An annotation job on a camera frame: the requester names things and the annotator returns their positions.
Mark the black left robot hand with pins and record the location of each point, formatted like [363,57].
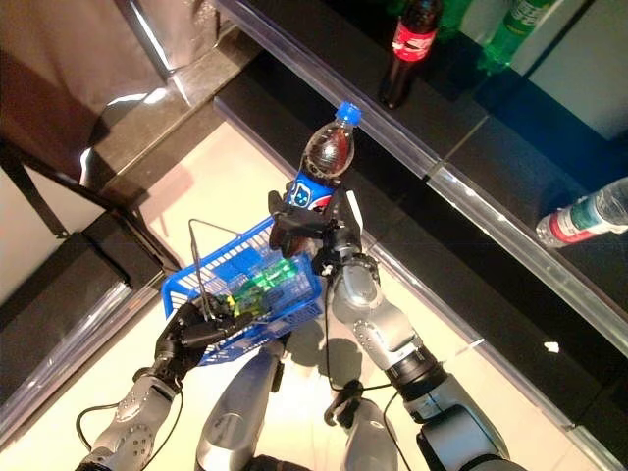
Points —
[196,333]

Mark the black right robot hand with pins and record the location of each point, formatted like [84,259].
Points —
[304,228]

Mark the green soda bottle yellow cap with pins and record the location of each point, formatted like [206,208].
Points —
[275,272]
[515,29]
[451,19]

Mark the cola bottle blue label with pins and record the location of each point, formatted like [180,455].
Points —
[324,147]

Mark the blue plastic shopping basket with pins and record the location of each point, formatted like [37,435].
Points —
[294,319]

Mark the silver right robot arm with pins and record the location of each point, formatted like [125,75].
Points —
[373,314]

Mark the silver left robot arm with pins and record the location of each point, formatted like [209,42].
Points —
[132,427]

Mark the silver left robot leg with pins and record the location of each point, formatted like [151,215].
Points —
[235,417]

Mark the silver robot leg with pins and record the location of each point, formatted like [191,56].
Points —
[235,417]
[368,436]

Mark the black shelf base plinth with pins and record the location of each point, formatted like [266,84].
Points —
[417,235]

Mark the black display cabinet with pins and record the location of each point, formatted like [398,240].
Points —
[59,304]

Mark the black robot waist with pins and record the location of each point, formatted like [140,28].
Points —
[294,463]

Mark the brown marble plinth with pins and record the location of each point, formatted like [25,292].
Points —
[186,113]

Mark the silver right robot leg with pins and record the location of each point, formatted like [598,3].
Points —
[368,436]

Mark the cola bottle red label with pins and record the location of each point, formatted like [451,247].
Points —
[412,44]

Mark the white paper scrap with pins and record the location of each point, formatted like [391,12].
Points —
[552,347]

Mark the clear water bottle red label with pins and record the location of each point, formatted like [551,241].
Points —
[579,221]

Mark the pale shelf back panel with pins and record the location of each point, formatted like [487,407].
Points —
[574,83]

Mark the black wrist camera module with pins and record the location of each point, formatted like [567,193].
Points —
[326,267]

